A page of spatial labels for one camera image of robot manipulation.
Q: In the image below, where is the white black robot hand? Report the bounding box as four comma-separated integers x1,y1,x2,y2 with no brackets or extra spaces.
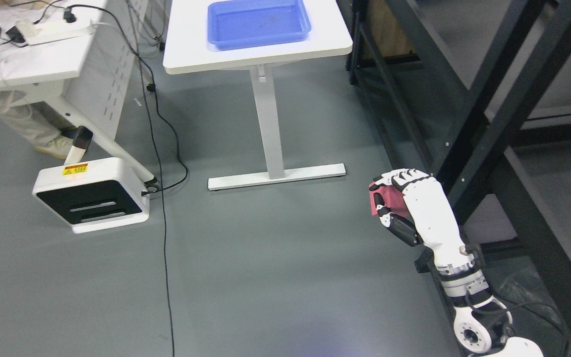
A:
369,169,474,274

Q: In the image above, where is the pink foam block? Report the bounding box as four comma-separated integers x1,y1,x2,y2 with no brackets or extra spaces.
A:
369,182,410,218

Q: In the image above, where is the white power strip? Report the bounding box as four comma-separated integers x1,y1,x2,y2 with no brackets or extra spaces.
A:
15,19,93,46

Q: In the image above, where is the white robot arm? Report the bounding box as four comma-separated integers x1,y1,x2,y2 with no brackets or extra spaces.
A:
414,244,543,357

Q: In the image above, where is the white floor device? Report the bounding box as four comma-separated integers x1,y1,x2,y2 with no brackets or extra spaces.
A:
32,126,150,234

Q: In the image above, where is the black metal left shelf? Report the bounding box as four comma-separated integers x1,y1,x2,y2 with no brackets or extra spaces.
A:
347,0,571,357

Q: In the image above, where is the white standing desk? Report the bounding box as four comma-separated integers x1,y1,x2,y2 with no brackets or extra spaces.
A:
163,0,352,191

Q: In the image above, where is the white side table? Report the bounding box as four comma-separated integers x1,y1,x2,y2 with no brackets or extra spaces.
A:
0,0,157,186

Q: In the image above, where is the black power cable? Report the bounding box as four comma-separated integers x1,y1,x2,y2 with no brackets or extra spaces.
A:
33,0,189,357

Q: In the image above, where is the blue plastic tray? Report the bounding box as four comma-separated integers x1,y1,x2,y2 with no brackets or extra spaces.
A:
207,0,311,51

